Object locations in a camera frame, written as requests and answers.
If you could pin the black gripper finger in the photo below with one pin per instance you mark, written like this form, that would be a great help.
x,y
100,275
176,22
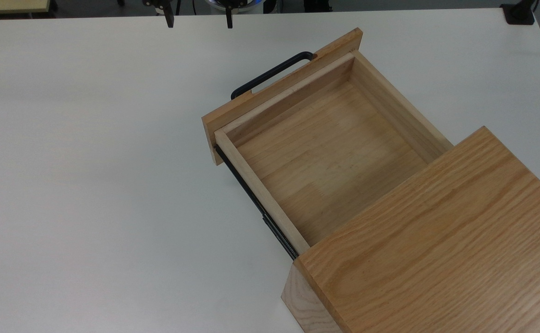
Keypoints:
x,y
169,17
228,17

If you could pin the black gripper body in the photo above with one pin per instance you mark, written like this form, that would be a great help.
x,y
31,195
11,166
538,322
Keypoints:
x,y
195,3

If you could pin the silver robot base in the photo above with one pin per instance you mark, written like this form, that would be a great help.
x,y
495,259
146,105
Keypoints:
x,y
237,3

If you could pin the light wooden table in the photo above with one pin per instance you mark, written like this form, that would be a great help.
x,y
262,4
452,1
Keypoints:
x,y
10,6

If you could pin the wooden cabinet box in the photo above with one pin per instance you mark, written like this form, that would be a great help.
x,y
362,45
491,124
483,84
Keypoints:
x,y
441,245

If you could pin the black drawer slide rail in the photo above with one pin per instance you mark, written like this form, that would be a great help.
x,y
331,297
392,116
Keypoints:
x,y
256,203

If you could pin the black clamp mount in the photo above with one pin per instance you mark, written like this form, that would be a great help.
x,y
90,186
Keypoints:
x,y
519,11

